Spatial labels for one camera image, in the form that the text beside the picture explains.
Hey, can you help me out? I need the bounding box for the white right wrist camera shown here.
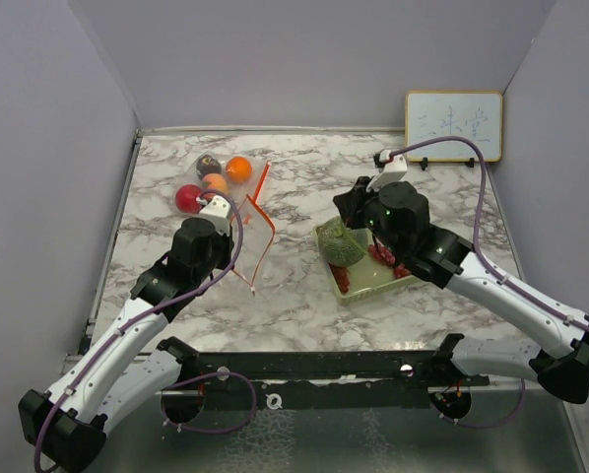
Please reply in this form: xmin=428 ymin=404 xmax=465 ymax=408
xmin=366 ymin=149 xmax=408 ymax=192

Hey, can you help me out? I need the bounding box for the small framed whiteboard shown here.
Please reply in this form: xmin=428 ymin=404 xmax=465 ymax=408
xmin=405 ymin=91 xmax=503 ymax=163

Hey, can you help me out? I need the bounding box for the dark purple plum fruit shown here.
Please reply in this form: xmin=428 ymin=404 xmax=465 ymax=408
xmin=195 ymin=154 xmax=222 ymax=179

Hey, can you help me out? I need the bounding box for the clear zip top bag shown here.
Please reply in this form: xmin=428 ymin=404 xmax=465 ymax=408
xmin=170 ymin=152 xmax=275 ymax=230

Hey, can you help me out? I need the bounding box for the dark purple grape bunch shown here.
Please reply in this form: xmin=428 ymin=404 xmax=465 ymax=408
xmin=368 ymin=243 xmax=412 ymax=279

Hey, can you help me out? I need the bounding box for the peach orange pink fruit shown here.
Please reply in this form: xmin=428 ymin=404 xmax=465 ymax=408
xmin=202 ymin=172 xmax=229 ymax=194

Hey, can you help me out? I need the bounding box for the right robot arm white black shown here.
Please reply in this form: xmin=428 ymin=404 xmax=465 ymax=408
xmin=333 ymin=176 xmax=589 ymax=404

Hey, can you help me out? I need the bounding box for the red grape bunch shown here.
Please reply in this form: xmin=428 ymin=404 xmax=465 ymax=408
xmin=331 ymin=266 xmax=350 ymax=294

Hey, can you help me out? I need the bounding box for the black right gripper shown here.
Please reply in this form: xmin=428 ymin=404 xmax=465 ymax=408
xmin=335 ymin=175 xmax=404 ymax=258

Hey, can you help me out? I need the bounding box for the green netted melon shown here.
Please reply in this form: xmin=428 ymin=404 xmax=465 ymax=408
xmin=317 ymin=217 xmax=368 ymax=268

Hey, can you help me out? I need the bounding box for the clear zip bag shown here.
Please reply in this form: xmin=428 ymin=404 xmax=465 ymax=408
xmin=170 ymin=152 xmax=275 ymax=230
xmin=230 ymin=195 xmax=276 ymax=296

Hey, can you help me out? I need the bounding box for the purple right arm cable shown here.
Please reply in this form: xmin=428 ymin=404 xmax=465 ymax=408
xmin=382 ymin=136 xmax=589 ymax=429

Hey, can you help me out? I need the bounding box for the pale green plastic basket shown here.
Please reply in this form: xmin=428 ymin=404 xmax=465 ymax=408
xmin=321 ymin=252 xmax=419 ymax=304

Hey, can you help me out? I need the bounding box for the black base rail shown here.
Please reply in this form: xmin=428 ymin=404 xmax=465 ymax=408
xmin=156 ymin=337 xmax=489 ymax=411

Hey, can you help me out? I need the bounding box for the red apple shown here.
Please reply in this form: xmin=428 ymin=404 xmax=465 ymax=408
xmin=174 ymin=184 xmax=202 ymax=214

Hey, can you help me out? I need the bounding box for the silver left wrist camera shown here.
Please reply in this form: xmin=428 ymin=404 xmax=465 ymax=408
xmin=198 ymin=195 xmax=231 ymax=236

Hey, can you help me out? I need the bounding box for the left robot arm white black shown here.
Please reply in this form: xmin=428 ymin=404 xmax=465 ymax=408
xmin=18 ymin=214 xmax=238 ymax=472

